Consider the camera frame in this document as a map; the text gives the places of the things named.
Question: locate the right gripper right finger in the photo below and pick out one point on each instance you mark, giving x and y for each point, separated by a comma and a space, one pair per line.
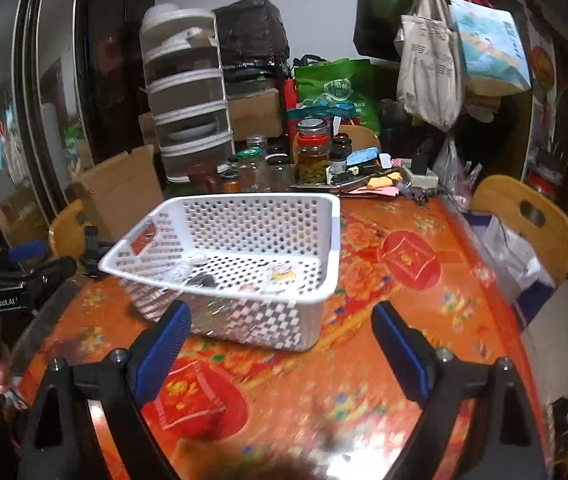
502, 442

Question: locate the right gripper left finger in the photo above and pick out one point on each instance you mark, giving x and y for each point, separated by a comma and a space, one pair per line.
61, 440

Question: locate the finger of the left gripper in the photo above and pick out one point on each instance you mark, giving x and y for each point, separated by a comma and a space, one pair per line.
35, 250
56, 270

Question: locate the small white packet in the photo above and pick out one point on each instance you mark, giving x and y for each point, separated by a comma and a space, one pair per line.
183, 270

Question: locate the yellow printed snack packet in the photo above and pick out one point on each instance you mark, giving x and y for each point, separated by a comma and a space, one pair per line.
279, 278

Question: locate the black packaged soft item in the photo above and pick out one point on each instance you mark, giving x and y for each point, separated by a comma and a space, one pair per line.
204, 280

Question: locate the person's left hand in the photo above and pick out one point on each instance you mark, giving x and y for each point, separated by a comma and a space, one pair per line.
5, 378

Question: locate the left wooden chair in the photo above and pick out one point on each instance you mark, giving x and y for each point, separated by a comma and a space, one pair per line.
66, 232

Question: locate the wooden chair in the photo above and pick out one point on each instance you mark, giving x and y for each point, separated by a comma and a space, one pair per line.
530, 215
66, 232

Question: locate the black phone stand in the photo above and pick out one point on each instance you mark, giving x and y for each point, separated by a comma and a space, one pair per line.
94, 250

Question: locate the brown cardboard box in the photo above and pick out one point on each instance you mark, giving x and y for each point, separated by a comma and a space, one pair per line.
118, 193

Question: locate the brown ceramic mug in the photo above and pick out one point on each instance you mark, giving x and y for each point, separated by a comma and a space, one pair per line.
204, 178

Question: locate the red floral tablecloth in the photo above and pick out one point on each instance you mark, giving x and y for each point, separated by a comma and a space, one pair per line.
335, 411

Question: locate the white perforated plastic basket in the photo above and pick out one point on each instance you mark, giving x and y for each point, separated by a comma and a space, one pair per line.
236, 237

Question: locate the right wooden chair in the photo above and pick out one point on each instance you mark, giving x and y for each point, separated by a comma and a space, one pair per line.
530, 215

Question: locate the green lid glass jar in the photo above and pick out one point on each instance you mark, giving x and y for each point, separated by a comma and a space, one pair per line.
250, 169

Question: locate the grey stacked drawer unit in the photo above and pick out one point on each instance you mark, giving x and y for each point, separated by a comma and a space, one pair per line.
185, 89

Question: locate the red lid pickle jar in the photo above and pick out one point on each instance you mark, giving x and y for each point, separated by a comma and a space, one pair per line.
312, 158

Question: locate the black wrapped bundle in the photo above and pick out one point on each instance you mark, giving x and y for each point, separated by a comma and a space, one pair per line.
251, 31

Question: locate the green shopping bag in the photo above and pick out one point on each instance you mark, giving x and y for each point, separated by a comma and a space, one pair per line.
345, 83

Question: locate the beige canvas tote bag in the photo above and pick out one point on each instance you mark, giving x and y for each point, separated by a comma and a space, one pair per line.
430, 82

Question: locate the blue illustrated tote bag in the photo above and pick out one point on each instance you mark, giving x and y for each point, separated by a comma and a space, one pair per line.
493, 53

